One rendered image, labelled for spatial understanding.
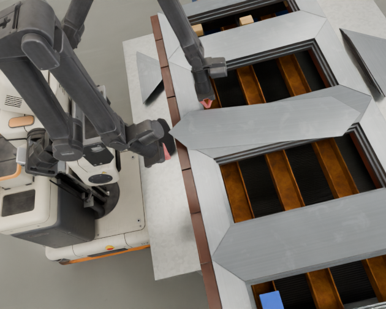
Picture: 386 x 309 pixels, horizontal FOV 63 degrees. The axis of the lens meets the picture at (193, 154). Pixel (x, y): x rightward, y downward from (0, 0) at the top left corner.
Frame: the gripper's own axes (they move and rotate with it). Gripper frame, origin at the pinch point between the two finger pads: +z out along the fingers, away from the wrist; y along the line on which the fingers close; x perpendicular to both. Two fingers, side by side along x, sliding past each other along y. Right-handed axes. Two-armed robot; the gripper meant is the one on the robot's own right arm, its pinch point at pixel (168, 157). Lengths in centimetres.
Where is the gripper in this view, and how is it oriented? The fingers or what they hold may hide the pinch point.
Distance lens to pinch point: 108.2
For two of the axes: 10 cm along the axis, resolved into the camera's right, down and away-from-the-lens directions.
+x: -8.2, 3.8, 4.3
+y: -1.7, -8.8, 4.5
